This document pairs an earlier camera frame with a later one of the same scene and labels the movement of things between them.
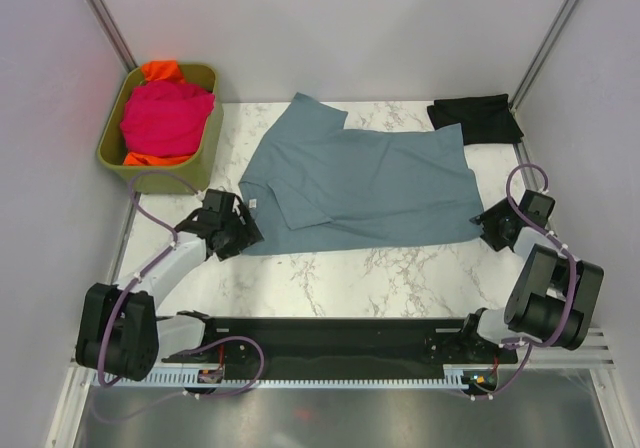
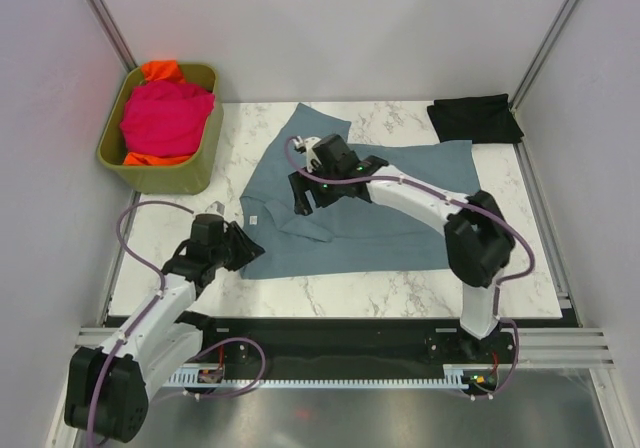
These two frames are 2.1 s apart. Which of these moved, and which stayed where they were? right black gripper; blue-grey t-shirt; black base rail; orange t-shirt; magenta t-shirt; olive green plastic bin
Moved: blue-grey t-shirt; right black gripper
Stayed: magenta t-shirt; orange t-shirt; black base rail; olive green plastic bin
